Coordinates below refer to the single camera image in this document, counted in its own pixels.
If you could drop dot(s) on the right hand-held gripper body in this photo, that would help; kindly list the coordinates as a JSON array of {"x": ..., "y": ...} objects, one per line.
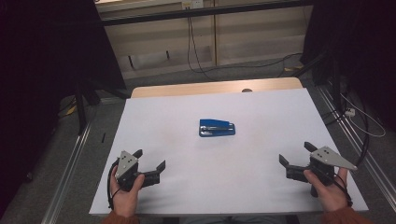
[{"x": 327, "y": 158}]

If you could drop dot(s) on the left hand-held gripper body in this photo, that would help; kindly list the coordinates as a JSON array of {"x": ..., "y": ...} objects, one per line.
[{"x": 126, "y": 165}]

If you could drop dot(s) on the blue stapler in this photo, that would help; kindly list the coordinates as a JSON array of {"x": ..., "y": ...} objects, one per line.
[{"x": 218, "y": 129}]

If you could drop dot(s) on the person's left hand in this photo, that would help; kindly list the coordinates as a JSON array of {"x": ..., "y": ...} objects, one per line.
[{"x": 124, "y": 202}]

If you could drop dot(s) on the person's right hand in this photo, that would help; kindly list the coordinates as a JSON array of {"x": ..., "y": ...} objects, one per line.
[{"x": 334, "y": 196}]

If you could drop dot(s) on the small black floor piece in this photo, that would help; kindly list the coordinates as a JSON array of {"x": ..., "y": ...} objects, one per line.
[{"x": 103, "y": 137}]

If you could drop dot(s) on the white table sheet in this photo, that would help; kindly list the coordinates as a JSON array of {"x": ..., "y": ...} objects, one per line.
[{"x": 202, "y": 180}]

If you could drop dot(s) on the white plug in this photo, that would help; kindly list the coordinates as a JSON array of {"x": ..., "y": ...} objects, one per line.
[{"x": 350, "y": 112}]

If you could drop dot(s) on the black metal stand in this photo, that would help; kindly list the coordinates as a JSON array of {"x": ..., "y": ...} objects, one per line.
[
  {"x": 81, "y": 105},
  {"x": 334, "y": 81}
]

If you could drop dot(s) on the person's grey trousers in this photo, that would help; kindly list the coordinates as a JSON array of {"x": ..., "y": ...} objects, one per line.
[{"x": 233, "y": 221}]

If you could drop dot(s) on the black curtain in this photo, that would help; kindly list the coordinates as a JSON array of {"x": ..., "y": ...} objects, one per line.
[
  {"x": 37, "y": 77},
  {"x": 358, "y": 46}
]

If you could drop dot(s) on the aluminium floor rail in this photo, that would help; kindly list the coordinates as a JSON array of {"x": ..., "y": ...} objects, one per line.
[
  {"x": 378, "y": 174},
  {"x": 67, "y": 174}
]

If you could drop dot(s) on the black horizontal rail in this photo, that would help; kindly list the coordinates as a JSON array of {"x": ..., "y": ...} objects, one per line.
[{"x": 202, "y": 12}]

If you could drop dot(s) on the white wall socket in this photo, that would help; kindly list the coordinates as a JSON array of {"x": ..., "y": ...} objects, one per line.
[{"x": 193, "y": 3}]

